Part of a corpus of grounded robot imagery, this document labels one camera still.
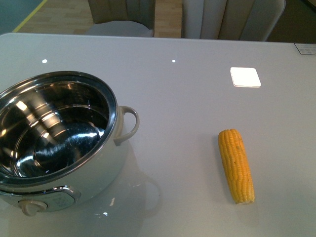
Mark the beige chair right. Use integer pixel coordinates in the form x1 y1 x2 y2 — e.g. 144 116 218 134
181 0 286 41

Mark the white electric cooking pot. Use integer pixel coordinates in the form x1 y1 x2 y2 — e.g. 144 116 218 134
0 71 140 216

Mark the beige chair left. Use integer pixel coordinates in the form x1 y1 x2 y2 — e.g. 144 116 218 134
85 0 156 38

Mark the beige chair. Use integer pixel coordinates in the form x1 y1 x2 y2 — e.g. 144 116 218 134
181 0 286 41
85 0 156 38

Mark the table label sticker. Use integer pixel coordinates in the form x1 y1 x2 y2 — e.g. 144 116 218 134
294 43 316 55

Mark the yellow corn cob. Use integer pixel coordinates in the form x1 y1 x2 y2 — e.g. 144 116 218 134
218 129 255 204

